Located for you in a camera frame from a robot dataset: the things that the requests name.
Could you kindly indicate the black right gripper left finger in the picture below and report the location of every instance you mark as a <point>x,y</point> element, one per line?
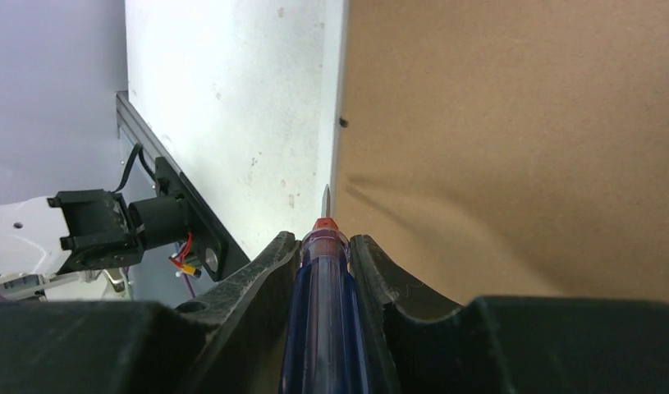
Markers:
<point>228,340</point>

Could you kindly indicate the brown frame backing board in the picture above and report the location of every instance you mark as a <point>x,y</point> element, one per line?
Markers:
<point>511,147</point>

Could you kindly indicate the white picture frame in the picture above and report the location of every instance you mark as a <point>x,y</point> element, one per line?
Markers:
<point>335,35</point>

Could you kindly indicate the blue red screwdriver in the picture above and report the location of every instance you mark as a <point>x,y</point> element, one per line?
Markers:
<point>324,350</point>

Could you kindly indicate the aluminium front rail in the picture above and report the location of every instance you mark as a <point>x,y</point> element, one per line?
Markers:
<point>133,126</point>

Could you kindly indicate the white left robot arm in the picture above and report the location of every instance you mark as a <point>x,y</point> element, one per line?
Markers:
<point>90,230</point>

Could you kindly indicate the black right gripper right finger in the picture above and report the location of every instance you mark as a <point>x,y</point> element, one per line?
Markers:
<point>419,341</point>

